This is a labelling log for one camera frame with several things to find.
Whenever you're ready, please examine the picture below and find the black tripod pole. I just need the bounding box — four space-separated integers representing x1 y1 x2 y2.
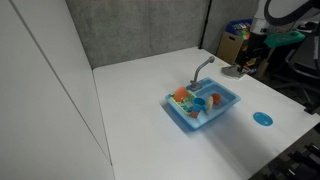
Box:
198 0 213 49

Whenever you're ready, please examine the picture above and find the red cup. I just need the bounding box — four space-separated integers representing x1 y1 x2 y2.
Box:
190 111 199 119

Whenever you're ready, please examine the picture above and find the grey toy faucet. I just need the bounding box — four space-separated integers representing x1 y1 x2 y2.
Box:
189 56 216 92

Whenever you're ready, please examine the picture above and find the black office chair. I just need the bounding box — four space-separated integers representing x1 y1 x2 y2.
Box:
272 35 320 115

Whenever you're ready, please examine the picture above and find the blue cup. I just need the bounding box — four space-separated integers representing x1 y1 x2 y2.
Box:
193 98 205 112

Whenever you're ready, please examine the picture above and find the beige sponge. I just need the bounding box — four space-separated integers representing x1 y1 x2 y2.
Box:
206 96 213 115

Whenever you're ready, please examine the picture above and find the black equipment at table edge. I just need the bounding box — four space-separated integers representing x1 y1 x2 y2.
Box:
248 124 320 180

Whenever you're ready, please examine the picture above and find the orange mug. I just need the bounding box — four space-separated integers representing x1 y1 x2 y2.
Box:
212 93 221 105

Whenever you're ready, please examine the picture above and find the orange plate in rack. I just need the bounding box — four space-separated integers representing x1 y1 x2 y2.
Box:
174 87 187 102

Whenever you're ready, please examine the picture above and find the wooden toy shelf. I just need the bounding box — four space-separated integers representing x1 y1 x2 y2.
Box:
217 19 269 74

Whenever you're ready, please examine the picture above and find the blue toy sink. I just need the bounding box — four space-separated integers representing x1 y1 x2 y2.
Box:
165 78 241 131

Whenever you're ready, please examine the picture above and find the blue plate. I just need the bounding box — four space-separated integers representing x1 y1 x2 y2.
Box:
253 112 273 126

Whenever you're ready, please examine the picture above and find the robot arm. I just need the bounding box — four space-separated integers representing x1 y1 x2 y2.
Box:
248 0 320 48

